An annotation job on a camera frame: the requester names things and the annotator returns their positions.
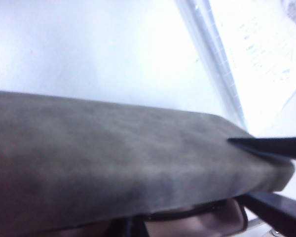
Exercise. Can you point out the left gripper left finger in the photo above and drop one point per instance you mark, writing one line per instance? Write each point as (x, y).
(129, 228)

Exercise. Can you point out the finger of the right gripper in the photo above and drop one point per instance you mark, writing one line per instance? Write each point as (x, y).
(286, 214)
(281, 146)

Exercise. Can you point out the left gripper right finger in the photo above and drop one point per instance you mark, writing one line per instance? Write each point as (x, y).
(142, 229)

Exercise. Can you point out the grey suede glasses case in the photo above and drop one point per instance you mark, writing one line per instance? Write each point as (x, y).
(113, 153)

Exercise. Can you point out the clear plastic document folder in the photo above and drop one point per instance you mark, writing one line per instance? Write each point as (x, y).
(261, 49)

